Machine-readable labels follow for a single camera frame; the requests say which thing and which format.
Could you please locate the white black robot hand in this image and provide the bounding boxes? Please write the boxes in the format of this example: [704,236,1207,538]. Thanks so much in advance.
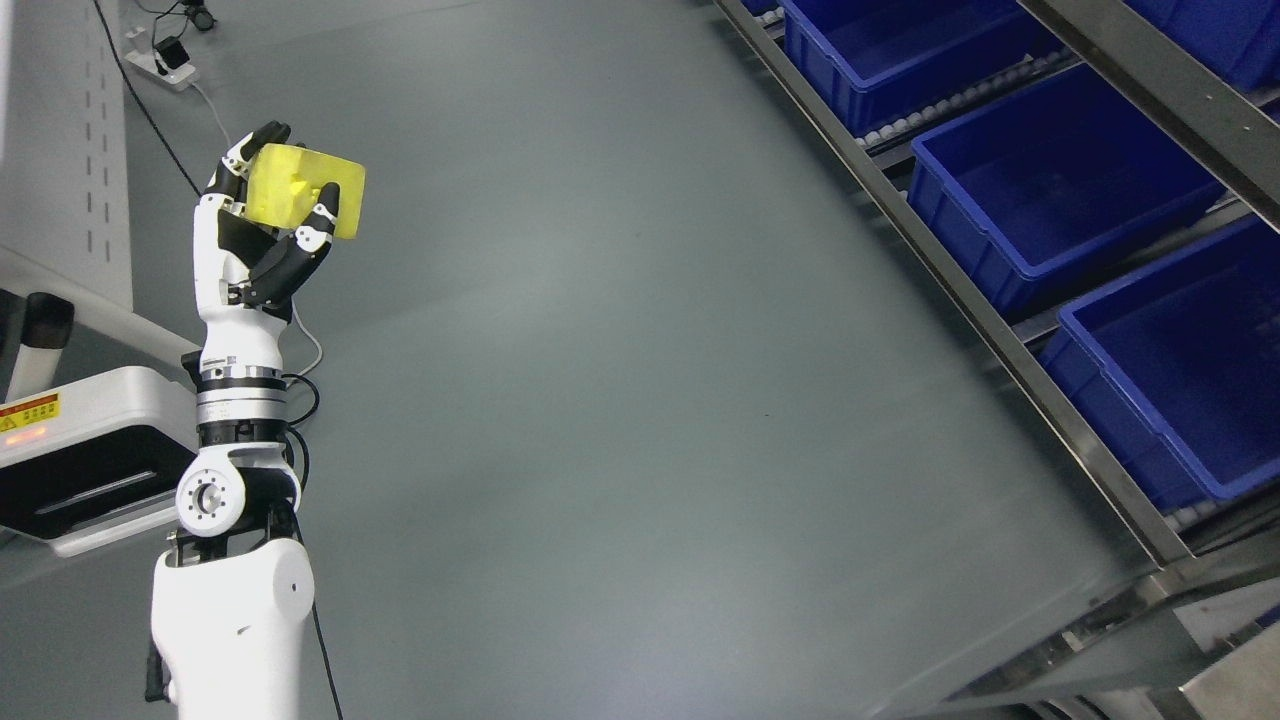
[193,120,340,373]

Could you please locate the yellow foam block with notch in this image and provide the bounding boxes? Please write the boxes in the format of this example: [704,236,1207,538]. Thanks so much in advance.
[244,143,367,240]

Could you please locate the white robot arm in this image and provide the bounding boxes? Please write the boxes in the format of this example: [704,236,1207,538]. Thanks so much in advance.
[143,120,340,719]

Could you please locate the metal roller shelf rack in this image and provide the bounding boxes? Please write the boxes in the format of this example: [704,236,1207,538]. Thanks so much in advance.
[719,1,1277,708]

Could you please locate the white power strip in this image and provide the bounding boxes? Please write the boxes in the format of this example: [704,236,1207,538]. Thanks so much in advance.
[124,26,200,92]

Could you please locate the white perforated cabinet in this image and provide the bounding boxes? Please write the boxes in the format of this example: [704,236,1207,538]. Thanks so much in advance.
[1,1,195,365]

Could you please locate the white machine base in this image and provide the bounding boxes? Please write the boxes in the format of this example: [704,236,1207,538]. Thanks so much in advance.
[0,290,201,559]

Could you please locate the blue plastic bin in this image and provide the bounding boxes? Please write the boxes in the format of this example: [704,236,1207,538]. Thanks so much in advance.
[908,65,1225,324]
[1039,218,1279,512]
[1128,1,1279,91]
[780,1,1061,136]

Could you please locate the black cable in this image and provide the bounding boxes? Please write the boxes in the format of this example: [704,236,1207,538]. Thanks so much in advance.
[92,0,206,199]

